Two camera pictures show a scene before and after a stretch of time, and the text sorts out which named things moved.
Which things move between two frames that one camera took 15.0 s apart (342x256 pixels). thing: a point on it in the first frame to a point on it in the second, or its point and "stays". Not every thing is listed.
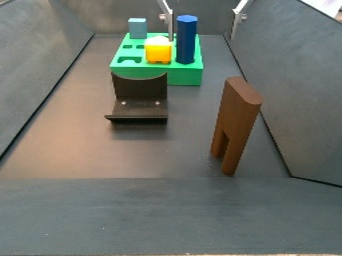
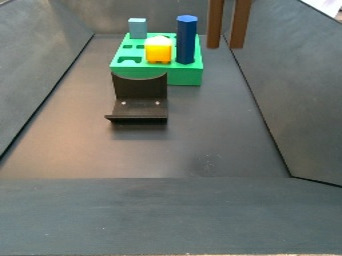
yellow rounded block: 158,48 stays
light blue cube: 138,27 stays
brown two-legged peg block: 239,106 to 239,22
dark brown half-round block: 139,101 stays
